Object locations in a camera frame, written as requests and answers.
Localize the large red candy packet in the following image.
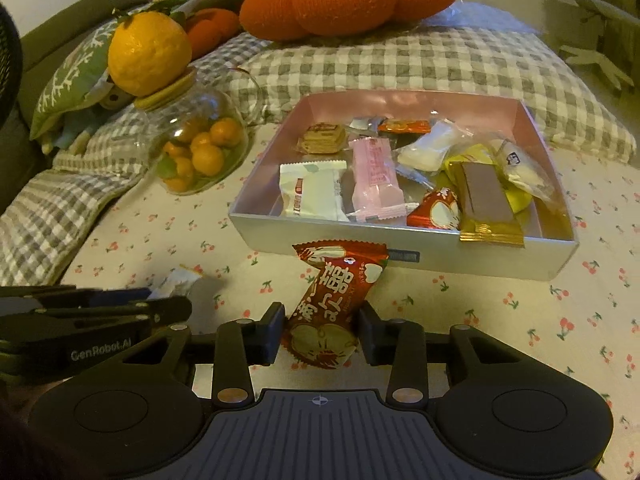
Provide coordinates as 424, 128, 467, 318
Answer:
282, 240, 388, 370

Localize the long gold snack bar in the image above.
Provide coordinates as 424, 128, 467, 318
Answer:
450, 162, 524, 247

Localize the clear barcode cake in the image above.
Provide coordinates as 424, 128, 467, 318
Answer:
395, 119, 474, 172

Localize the clear white cake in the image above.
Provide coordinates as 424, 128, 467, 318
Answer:
488, 138, 555, 204

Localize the orange biscuit snack packet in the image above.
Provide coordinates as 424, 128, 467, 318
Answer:
378, 118, 432, 136

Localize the yellow beef-flavour pastry packet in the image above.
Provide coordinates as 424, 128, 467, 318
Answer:
297, 122, 346, 155

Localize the silver foil snack packet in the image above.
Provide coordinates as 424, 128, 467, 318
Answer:
348, 116, 386, 136

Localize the white jam biscuit packet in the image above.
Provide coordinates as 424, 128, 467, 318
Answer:
148, 266, 203, 300

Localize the grey checked quilt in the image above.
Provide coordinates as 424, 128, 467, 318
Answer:
1, 25, 637, 285

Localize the small red candy packet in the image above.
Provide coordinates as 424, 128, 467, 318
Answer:
407, 188, 460, 231

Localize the pink wrapped snack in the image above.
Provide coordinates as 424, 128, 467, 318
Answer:
347, 136, 416, 226

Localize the white snack packet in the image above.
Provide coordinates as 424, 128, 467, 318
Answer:
279, 159, 348, 221

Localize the pink lined silver box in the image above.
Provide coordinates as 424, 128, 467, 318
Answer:
228, 88, 580, 283

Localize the glass jar with kumquats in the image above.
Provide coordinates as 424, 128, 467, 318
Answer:
134, 66, 262, 195

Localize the yellow snack packet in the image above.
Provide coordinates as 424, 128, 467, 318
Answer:
440, 143, 533, 214

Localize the cherry print tablecloth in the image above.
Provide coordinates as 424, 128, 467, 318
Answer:
60, 121, 640, 480

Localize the green snowflake pillow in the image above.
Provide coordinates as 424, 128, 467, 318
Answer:
29, 0, 200, 140

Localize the large yellow citrus fruit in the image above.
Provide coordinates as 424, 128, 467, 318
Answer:
107, 11, 192, 98

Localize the small orange pumpkin cushion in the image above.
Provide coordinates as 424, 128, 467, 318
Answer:
186, 8, 241, 61

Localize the white office chair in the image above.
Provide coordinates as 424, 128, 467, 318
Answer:
546, 0, 640, 94

